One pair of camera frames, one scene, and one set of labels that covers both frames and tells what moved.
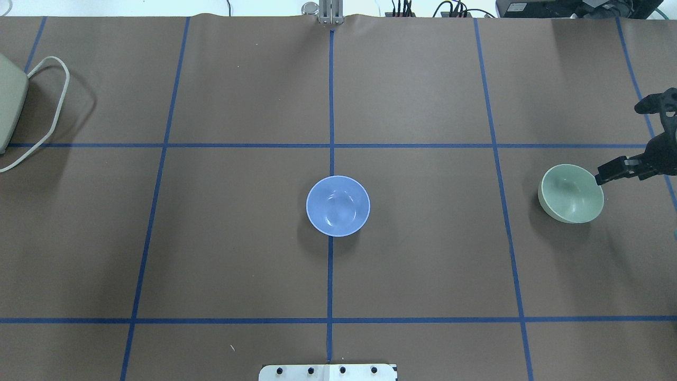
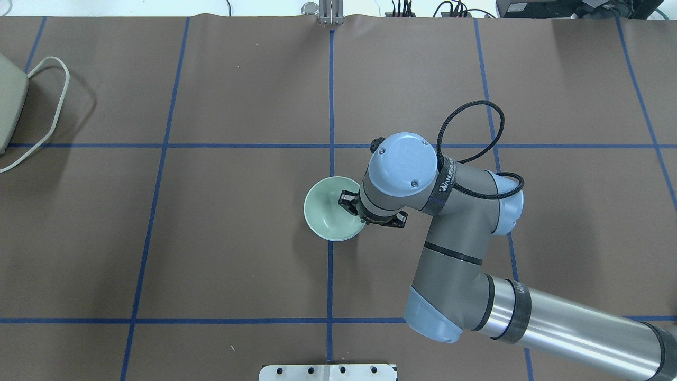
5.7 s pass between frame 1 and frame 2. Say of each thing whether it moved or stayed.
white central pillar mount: stayed
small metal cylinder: stayed
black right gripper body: moved
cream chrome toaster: stayed
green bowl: moved
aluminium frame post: stayed
